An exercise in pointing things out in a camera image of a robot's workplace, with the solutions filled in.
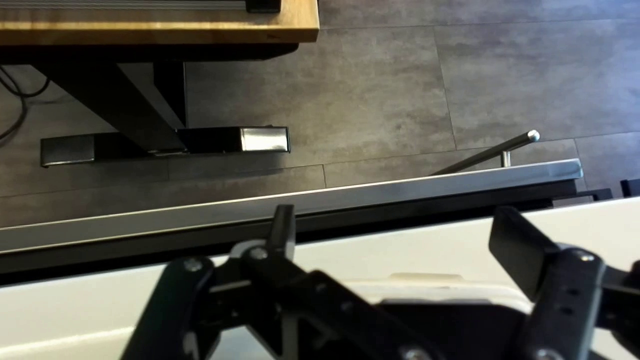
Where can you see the wooden desk with black legs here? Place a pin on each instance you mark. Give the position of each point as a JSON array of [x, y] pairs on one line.
[[146, 26]]

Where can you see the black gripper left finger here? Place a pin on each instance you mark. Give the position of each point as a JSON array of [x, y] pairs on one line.
[[221, 306]]

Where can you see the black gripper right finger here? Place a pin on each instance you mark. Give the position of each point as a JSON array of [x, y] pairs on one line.
[[566, 292]]

